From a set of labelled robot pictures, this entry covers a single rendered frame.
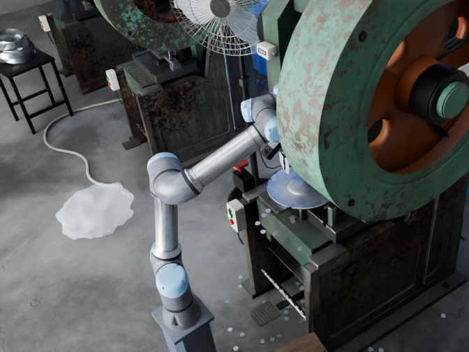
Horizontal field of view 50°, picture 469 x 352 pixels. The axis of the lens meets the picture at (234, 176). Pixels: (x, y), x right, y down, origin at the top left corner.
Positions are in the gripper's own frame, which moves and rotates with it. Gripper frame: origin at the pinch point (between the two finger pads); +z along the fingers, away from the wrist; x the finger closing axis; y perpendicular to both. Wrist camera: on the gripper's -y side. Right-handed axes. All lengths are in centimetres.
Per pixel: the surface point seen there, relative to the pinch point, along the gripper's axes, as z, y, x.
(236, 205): 26.2, -12.3, 22.9
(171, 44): -8, 14, 131
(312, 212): 18.6, 5.5, -8.1
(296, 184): 10.2, 5.7, 1.7
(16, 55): 24, -57, 287
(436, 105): -44, 16, -51
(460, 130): -21, 40, -43
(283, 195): 10.7, -2.3, -0.5
